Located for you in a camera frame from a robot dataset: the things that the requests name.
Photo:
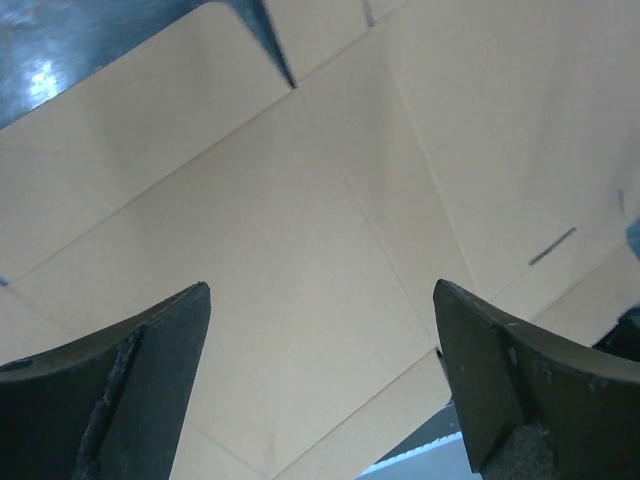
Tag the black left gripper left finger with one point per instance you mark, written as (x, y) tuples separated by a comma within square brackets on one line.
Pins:
[(109, 405)]

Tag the brown cardboard box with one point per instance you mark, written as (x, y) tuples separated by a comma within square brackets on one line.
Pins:
[(320, 165)]

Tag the white cable duct rail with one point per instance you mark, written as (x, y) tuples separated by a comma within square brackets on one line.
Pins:
[(437, 443)]

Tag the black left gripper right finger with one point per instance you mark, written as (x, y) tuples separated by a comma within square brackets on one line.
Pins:
[(534, 405)]

